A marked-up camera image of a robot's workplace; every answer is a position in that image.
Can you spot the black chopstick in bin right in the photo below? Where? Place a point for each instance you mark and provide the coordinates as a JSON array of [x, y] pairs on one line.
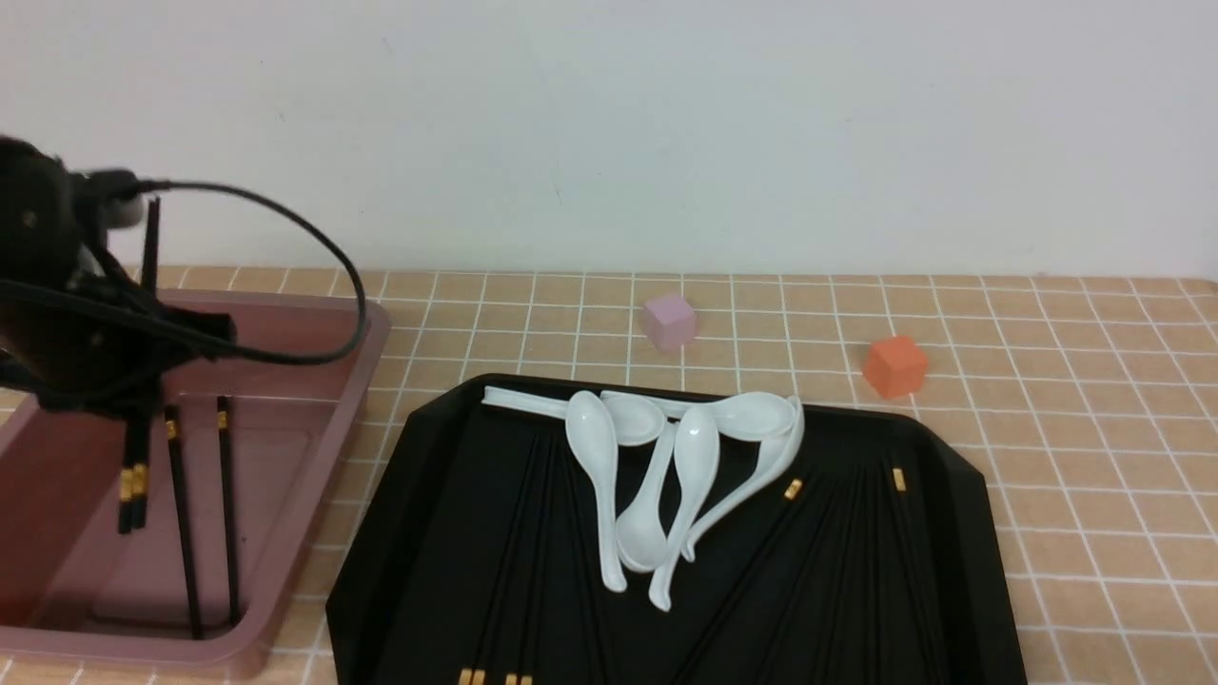
[[226, 476]]

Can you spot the white spoon far right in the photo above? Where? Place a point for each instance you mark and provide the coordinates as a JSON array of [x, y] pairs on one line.
[[774, 457]]

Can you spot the pink cube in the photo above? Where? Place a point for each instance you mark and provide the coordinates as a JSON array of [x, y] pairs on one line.
[[669, 322]]

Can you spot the white spoon top left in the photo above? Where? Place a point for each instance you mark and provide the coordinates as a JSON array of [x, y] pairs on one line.
[[636, 422]]

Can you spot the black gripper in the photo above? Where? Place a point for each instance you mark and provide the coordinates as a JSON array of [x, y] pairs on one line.
[[55, 239]]

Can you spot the white spoon bowl down centre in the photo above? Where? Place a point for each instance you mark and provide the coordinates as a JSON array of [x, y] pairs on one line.
[[642, 542]]

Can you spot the black chopstick gold band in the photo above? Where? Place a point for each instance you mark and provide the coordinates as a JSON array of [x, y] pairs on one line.
[[476, 672], [539, 473], [126, 485], [741, 585], [139, 428], [925, 625], [523, 564], [564, 636]]

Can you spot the white spoon left upright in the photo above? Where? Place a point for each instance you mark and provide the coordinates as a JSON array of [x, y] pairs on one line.
[[591, 436]]

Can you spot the black plastic tray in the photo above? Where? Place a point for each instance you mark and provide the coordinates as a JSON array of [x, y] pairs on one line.
[[829, 607]]

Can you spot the white spoon top right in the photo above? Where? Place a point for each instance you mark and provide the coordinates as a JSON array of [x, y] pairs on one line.
[[747, 417]]

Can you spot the pink plastic bin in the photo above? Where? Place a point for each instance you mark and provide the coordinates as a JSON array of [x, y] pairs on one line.
[[73, 588]]

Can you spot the black chopstick in bin left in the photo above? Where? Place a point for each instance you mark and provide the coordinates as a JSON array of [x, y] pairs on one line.
[[179, 488]]

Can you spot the black chopstick in bin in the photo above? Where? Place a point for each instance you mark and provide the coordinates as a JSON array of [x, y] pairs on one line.
[[226, 476], [179, 488]]

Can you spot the orange cube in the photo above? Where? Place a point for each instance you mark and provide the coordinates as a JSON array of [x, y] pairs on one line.
[[896, 367]]

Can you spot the white spoon centre right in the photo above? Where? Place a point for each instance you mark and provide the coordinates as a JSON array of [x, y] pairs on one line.
[[696, 458]]

